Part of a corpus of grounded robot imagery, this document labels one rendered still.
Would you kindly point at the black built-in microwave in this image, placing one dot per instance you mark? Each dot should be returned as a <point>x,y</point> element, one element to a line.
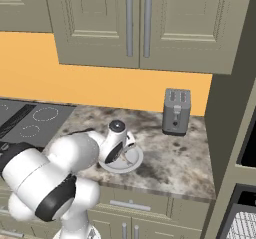
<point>249,146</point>

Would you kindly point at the olive wall cupboard run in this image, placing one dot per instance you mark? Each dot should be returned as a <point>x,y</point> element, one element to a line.
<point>23,6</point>

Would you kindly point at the black built-in oven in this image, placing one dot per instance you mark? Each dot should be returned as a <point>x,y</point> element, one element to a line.
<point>233,199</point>

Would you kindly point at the black hob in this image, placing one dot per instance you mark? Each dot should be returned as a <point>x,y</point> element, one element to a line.
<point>36,119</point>

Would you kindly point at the grey two-slot toaster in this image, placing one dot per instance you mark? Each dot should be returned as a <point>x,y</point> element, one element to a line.
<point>176,116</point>

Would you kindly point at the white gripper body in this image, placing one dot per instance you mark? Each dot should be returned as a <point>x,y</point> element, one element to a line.
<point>130,140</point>

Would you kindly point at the olive tall oven cabinet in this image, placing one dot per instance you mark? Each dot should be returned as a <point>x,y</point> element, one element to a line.
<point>230,93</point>

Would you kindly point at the olive wall cupboard door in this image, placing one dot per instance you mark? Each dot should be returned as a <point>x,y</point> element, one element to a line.
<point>193,19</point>
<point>93,19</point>

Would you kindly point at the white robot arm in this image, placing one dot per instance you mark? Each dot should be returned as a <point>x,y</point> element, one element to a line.
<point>43,179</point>

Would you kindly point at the white round plate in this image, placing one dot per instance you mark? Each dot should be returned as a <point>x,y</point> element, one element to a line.
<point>135,161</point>

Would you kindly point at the olive drawer front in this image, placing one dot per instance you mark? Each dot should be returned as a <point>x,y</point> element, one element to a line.
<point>156,199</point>

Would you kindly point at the olive base cupboard door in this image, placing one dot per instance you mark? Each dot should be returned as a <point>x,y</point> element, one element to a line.
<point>166,229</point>
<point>108,224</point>

